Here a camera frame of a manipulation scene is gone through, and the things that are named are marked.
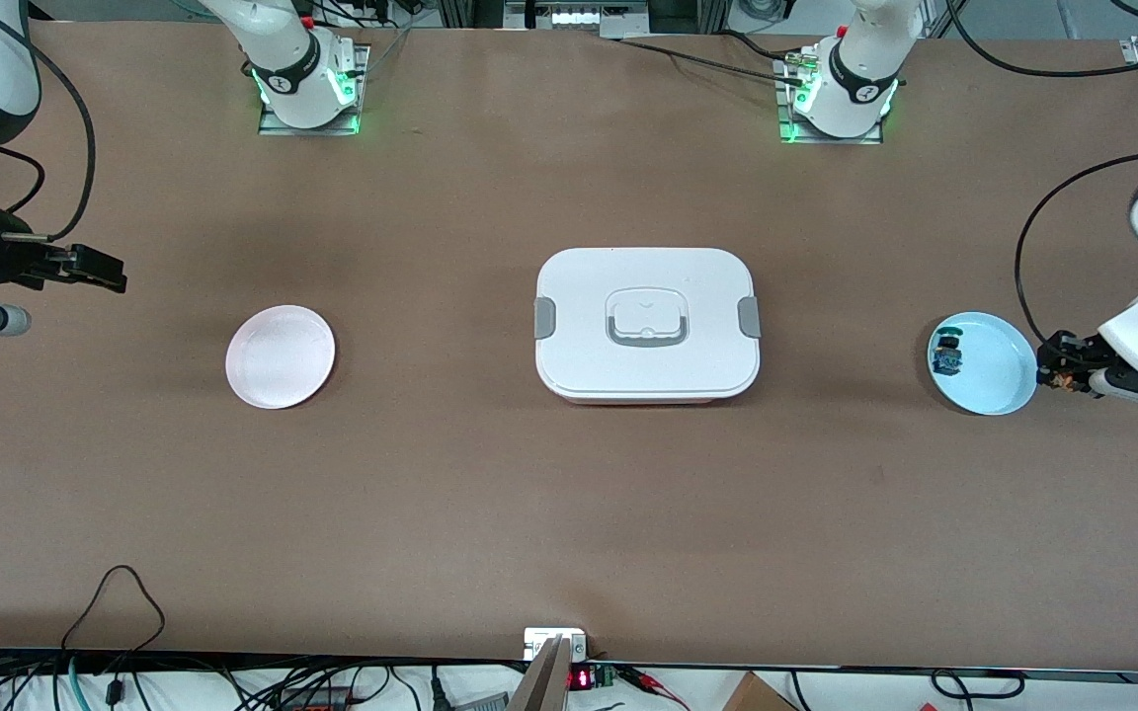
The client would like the light blue round plate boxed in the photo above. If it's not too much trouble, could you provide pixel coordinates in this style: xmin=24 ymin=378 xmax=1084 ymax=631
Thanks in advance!
xmin=927 ymin=311 xmax=1039 ymax=417

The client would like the white round plate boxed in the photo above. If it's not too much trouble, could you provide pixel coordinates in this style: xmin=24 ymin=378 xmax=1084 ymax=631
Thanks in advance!
xmin=225 ymin=305 xmax=337 ymax=411

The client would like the brown cardboard box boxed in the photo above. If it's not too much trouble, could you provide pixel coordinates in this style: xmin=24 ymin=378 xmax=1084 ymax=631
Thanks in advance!
xmin=722 ymin=671 xmax=799 ymax=711

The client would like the red clip lead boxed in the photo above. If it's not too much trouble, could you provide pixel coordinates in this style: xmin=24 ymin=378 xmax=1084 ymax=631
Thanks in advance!
xmin=618 ymin=666 xmax=691 ymax=708

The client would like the metal rack with lit strip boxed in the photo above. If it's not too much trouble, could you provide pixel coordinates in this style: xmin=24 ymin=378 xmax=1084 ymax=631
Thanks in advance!
xmin=503 ymin=0 xmax=651 ymax=40

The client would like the small white control box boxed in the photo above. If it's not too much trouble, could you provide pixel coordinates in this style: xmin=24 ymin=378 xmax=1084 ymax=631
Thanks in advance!
xmin=524 ymin=628 xmax=588 ymax=663

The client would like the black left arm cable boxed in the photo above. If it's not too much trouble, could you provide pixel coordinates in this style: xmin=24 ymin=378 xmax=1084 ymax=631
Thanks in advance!
xmin=944 ymin=0 xmax=1138 ymax=347

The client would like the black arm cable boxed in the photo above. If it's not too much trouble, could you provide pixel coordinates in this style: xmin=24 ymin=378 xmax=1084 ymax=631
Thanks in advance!
xmin=944 ymin=0 xmax=1138 ymax=347
xmin=0 ymin=0 xmax=98 ymax=244

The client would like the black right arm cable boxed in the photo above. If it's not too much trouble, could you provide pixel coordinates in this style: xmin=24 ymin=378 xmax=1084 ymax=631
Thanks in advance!
xmin=0 ymin=0 xmax=98 ymax=244

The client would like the thin black looped cable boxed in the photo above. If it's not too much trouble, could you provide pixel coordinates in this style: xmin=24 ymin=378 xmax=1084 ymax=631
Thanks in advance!
xmin=60 ymin=565 xmax=167 ymax=653

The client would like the black coiled cable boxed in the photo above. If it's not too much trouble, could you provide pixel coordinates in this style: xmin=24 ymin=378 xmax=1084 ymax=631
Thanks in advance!
xmin=930 ymin=669 xmax=1026 ymax=700

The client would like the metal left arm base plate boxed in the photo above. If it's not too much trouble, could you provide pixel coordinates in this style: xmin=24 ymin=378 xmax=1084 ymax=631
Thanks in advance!
xmin=776 ymin=51 xmax=884 ymax=146

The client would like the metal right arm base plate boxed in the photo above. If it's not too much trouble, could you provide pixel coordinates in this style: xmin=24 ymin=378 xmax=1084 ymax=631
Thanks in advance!
xmin=258 ymin=43 xmax=370 ymax=137

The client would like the black base power cable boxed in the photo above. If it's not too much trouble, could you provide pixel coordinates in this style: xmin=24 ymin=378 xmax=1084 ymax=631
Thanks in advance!
xmin=616 ymin=30 xmax=807 ymax=88

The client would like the white lunch box grey handle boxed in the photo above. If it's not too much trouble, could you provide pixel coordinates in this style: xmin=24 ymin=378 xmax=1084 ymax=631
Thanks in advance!
xmin=533 ymin=247 xmax=762 ymax=406

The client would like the grey metal mount bar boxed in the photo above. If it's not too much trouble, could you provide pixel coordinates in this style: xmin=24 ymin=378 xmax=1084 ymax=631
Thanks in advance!
xmin=508 ymin=636 xmax=572 ymax=711

